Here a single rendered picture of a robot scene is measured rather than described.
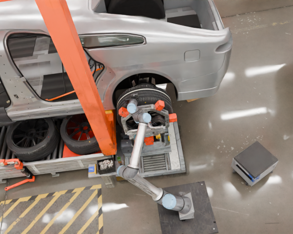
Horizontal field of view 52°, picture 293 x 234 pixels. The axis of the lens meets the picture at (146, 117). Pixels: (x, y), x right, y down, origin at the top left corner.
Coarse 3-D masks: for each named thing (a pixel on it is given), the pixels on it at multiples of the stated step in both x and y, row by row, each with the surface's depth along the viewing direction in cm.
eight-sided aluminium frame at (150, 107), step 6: (138, 108) 327; (144, 108) 323; (150, 108) 322; (162, 114) 332; (168, 114) 335; (126, 120) 336; (168, 120) 342; (126, 126) 345; (168, 126) 351; (126, 132) 354; (156, 132) 362
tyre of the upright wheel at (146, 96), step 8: (136, 88) 335; (144, 88) 333; (152, 88) 336; (160, 88) 342; (120, 96) 345; (128, 96) 333; (144, 96) 327; (152, 96) 328; (160, 96) 333; (168, 96) 349; (120, 104) 338; (168, 104) 336; (168, 112) 344; (120, 120) 348
